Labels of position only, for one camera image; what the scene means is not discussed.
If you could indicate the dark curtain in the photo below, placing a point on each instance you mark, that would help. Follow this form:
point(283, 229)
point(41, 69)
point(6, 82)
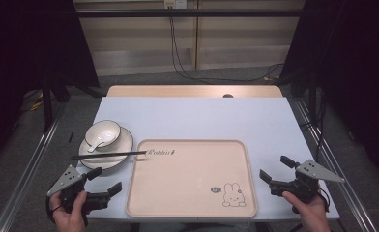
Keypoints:
point(26, 45)
point(355, 64)

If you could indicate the wooden table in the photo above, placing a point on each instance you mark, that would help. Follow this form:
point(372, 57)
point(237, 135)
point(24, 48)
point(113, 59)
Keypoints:
point(178, 91)

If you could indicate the beige tray with rabbit print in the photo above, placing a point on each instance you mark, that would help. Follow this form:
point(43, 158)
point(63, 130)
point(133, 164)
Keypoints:
point(190, 183)

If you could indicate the pale blue table cover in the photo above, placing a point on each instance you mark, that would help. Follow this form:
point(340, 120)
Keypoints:
point(194, 119)

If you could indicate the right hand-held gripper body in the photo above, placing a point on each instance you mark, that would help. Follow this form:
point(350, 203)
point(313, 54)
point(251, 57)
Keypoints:
point(310, 170)

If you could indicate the white ceramic spoon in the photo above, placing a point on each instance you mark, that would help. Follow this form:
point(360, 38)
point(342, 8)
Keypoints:
point(98, 144)

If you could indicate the white plate with dark rim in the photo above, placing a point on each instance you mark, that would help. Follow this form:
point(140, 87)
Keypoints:
point(124, 141)

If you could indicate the person's right hand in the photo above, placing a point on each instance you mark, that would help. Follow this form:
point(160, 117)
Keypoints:
point(313, 217)

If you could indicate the black horizontal bar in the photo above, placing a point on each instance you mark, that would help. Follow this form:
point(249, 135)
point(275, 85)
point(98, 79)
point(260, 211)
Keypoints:
point(190, 13)

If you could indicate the white bowl with dark rim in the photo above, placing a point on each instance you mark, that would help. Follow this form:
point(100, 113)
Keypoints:
point(108, 129)

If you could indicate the black chopstick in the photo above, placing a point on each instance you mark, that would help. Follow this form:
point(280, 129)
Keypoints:
point(91, 157)
point(113, 153)

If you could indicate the black metal stand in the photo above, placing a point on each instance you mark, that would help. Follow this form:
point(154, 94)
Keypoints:
point(47, 106)

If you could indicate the person's left hand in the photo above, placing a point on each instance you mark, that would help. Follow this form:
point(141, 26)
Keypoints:
point(69, 221)

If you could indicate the small black stick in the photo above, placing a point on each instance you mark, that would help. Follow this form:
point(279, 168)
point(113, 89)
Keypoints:
point(71, 137)

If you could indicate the white wall socket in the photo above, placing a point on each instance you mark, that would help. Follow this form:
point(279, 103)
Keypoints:
point(175, 3)

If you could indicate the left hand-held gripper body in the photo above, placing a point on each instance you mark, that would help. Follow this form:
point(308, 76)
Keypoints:
point(69, 179)

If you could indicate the aluminium rail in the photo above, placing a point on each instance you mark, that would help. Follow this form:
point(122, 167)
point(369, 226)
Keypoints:
point(26, 174)
point(339, 174)

